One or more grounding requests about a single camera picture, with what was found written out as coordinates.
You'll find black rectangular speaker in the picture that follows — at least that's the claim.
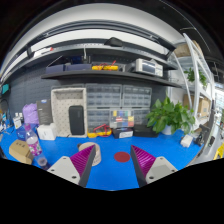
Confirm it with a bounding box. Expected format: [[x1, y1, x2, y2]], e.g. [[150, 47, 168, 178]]
[[69, 105, 85, 135]]

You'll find green potted plant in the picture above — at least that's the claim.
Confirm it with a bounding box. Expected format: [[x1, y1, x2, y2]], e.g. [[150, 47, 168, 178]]
[[146, 97, 195, 134]]

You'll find dark blue case on shelf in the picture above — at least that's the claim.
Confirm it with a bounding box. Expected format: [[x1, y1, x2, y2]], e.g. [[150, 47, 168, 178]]
[[46, 56, 92, 74]]

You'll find beige patterned ceramic mug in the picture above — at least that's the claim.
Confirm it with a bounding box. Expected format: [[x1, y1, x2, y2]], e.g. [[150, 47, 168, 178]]
[[77, 141, 102, 167]]

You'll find purple plastic bag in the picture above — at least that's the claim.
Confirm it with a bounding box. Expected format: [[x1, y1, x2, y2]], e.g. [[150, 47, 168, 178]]
[[22, 103, 39, 124]]

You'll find black wall shelf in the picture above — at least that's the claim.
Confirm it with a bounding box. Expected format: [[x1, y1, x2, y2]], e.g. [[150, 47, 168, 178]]
[[41, 70, 182, 88]]

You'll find white pegboard tray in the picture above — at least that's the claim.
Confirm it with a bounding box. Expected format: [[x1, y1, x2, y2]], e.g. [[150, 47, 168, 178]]
[[51, 87, 87, 138]]

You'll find dark grey upright box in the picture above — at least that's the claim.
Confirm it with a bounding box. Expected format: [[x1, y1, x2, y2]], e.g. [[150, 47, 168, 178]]
[[36, 99, 53, 125]]

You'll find yellow red clamp meter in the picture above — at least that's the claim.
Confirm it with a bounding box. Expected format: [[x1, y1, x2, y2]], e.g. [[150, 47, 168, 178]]
[[87, 124, 112, 138]]

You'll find black flat box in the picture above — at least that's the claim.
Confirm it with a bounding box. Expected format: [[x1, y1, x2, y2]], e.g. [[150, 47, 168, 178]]
[[133, 125, 158, 138]]

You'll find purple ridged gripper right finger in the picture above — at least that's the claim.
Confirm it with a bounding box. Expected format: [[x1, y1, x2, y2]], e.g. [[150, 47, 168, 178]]
[[130, 145, 177, 187]]

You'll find brown cardboard box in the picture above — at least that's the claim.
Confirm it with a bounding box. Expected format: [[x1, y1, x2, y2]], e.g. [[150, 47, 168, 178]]
[[9, 140, 33, 165]]

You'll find grey parts drawer cabinet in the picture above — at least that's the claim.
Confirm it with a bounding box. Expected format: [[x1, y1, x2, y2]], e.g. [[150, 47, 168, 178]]
[[86, 83, 152, 133]]

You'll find white metal rack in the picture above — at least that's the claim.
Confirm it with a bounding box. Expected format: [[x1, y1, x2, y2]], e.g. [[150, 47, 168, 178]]
[[169, 34, 215, 130]]

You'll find colourful parts organiser box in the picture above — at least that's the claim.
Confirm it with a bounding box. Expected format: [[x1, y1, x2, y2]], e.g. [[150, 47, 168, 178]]
[[109, 110, 134, 129]]

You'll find white small box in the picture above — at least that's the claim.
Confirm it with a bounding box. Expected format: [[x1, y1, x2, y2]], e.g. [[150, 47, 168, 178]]
[[37, 123, 57, 140]]

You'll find white adapter block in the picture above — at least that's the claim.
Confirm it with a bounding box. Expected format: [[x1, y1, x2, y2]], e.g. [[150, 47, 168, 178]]
[[180, 135, 193, 148]]

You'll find blue product box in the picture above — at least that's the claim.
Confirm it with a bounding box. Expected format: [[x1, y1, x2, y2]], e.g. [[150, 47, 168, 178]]
[[16, 126, 26, 141]]

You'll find clear plastic water bottle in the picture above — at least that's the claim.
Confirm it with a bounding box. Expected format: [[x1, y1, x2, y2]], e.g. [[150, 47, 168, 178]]
[[24, 124, 48, 167]]

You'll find white bench instrument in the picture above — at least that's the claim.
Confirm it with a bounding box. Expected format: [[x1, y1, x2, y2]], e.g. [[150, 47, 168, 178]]
[[135, 59, 163, 77]]

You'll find yellow tool on shelf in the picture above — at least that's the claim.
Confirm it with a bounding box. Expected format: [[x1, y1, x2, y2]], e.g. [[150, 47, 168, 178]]
[[92, 60, 119, 71]]

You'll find red round coaster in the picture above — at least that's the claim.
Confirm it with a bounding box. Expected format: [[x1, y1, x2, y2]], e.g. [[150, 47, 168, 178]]
[[114, 152, 130, 163]]

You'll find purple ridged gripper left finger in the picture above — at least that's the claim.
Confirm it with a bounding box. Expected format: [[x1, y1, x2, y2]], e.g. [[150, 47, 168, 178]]
[[48, 145, 96, 187]]

